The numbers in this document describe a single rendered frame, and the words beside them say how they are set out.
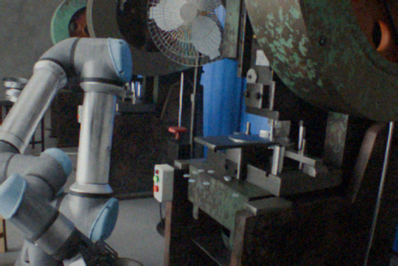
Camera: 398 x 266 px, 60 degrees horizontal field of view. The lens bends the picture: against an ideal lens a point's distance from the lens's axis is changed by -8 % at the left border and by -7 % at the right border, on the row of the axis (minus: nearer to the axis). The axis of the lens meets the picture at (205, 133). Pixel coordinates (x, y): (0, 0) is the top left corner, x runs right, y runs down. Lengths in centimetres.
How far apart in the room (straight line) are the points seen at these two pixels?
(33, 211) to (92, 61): 45
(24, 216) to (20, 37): 703
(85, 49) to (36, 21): 669
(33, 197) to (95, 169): 31
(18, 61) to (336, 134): 680
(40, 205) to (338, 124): 105
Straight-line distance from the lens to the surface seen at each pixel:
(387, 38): 117
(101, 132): 97
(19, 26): 765
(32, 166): 77
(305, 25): 79
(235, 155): 128
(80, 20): 423
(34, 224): 69
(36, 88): 95
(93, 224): 96
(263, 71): 130
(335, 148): 140
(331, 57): 84
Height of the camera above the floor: 103
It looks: 11 degrees down
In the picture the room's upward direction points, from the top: 4 degrees clockwise
